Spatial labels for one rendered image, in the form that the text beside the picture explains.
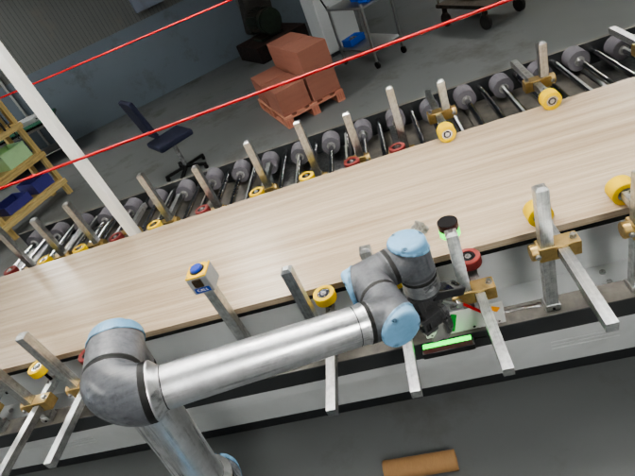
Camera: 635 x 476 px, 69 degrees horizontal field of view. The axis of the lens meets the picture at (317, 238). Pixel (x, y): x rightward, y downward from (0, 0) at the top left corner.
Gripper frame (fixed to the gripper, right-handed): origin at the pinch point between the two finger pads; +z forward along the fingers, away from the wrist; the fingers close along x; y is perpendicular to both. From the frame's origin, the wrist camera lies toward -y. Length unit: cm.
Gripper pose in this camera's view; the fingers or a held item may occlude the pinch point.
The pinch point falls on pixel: (445, 333)
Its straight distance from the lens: 135.2
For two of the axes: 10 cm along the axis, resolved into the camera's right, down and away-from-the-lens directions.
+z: 3.6, 7.5, 5.6
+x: 4.8, 3.6, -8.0
